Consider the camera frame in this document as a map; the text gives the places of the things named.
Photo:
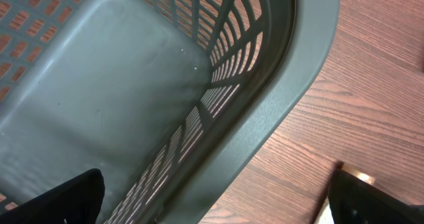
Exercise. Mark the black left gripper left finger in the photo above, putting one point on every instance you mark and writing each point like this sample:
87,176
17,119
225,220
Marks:
78,200

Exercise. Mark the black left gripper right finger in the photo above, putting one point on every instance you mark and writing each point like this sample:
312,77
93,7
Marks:
353,201

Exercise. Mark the grey plastic mesh basket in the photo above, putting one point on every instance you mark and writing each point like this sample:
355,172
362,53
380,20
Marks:
169,99

